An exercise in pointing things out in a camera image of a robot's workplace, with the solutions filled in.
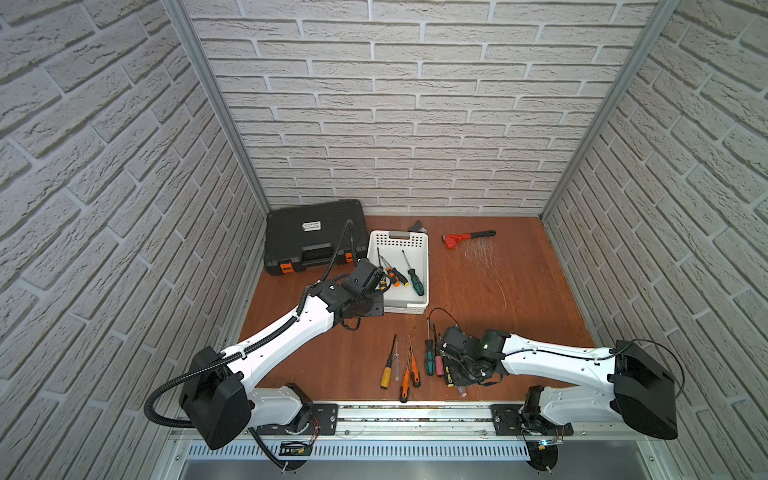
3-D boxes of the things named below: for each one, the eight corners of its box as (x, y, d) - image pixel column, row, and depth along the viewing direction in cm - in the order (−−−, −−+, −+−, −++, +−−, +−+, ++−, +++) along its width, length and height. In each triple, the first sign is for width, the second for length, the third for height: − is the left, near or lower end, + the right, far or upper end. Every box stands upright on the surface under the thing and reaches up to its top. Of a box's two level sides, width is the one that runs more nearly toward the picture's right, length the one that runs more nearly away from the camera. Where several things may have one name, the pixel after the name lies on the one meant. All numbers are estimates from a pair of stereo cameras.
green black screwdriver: (425, 375, 82) (426, 373, 80) (425, 321, 92) (426, 318, 91) (434, 375, 82) (434, 373, 80) (433, 321, 92) (434, 318, 91)
